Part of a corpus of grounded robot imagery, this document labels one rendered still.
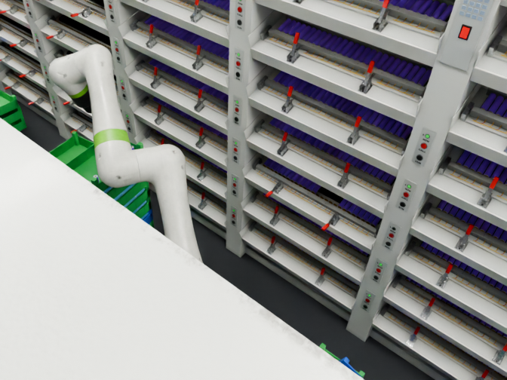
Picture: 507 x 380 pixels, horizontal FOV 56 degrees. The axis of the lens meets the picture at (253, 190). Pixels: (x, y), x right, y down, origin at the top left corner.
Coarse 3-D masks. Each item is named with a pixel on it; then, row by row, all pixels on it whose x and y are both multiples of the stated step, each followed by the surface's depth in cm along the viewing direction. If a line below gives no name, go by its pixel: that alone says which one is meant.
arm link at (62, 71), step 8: (64, 56) 170; (72, 56) 167; (56, 64) 167; (64, 64) 166; (72, 64) 166; (56, 72) 167; (64, 72) 167; (72, 72) 167; (56, 80) 168; (64, 80) 168; (72, 80) 169; (80, 80) 170; (64, 88) 172; (72, 88) 172; (80, 88) 174; (72, 96) 175; (80, 96) 176
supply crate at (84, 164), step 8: (88, 152) 208; (72, 160) 201; (80, 160) 205; (88, 160) 209; (72, 168) 203; (80, 168) 205; (88, 168) 205; (96, 168) 205; (88, 176) 201; (96, 184) 190; (104, 184) 194
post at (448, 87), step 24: (456, 0) 111; (480, 48) 114; (432, 72) 124; (456, 72) 120; (432, 96) 127; (456, 96) 123; (432, 120) 131; (408, 144) 140; (432, 144) 135; (408, 168) 144; (432, 168) 139; (384, 216) 160; (408, 216) 154; (408, 240) 166; (360, 288) 188; (384, 288) 178; (360, 312) 195; (360, 336) 204
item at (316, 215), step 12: (264, 156) 203; (252, 168) 201; (252, 180) 197; (264, 180) 196; (264, 192) 198; (288, 192) 191; (288, 204) 191; (300, 204) 187; (336, 204) 185; (312, 216) 184; (324, 216) 183; (336, 228) 179; (348, 228) 179; (348, 240) 179; (360, 240) 175; (372, 240) 175
